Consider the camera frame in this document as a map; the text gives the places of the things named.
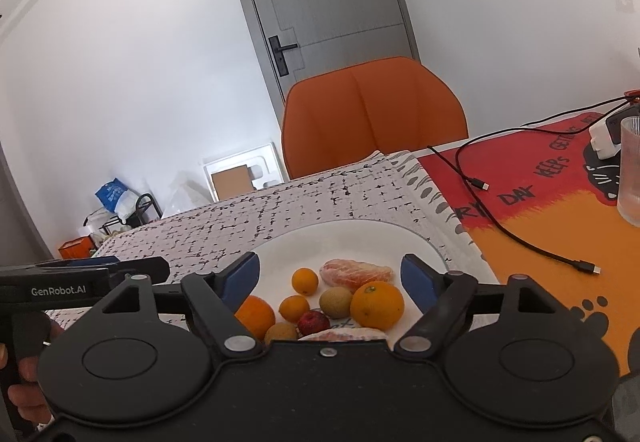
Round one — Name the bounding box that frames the small kumquat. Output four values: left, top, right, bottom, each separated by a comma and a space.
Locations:
278, 295, 311, 324
291, 268, 320, 296

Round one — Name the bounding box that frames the orange box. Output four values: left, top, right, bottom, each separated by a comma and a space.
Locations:
58, 238, 96, 260

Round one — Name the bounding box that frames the white charger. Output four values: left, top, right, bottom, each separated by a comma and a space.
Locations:
588, 113, 624, 159

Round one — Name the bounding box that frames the patterned white tablecloth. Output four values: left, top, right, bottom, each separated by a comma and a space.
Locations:
45, 149, 501, 329

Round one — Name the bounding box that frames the small red fruit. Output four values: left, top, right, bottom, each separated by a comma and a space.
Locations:
297, 310, 332, 337

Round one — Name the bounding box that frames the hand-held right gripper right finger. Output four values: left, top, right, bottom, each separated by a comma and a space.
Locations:
395, 253, 557, 358

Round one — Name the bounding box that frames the clear glass cup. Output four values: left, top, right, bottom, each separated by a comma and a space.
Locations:
616, 116, 640, 222

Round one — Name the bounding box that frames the blue plastic bag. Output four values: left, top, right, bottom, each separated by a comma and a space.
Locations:
95, 178, 138, 215

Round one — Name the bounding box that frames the red orange printed mat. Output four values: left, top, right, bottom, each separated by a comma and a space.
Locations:
417, 111, 640, 373

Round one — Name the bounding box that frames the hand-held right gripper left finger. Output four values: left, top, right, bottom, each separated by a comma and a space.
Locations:
87, 252, 262, 358

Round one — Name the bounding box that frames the cardboard box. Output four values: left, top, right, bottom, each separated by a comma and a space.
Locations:
211, 164, 253, 200

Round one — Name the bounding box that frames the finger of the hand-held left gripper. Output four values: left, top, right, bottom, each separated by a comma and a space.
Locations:
34, 255, 121, 269
108, 256, 171, 289

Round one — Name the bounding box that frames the white plate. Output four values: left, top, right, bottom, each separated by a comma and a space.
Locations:
245, 219, 453, 339

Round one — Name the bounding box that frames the orange chair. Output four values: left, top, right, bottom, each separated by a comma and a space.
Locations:
281, 56, 469, 180

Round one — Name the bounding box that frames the black door handle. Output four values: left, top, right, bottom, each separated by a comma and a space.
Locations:
268, 36, 299, 76

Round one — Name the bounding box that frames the white foam packaging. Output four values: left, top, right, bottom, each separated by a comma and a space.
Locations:
202, 140, 286, 202

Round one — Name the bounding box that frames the person's left hand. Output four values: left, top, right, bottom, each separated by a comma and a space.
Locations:
0, 317, 66, 424

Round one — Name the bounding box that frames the black cable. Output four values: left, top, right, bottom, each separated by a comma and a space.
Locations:
428, 145, 602, 275
455, 94, 640, 190

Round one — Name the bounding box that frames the large orange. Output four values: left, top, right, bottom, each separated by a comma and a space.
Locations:
350, 281, 405, 330
234, 295, 276, 340

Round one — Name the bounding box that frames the brown longan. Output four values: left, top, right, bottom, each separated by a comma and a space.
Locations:
319, 286, 355, 317
263, 322, 299, 347

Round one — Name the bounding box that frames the clear plastic bag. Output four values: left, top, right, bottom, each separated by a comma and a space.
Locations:
164, 172, 212, 219

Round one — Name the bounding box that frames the black wire rack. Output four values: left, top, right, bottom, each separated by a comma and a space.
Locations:
102, 193, 163, 233

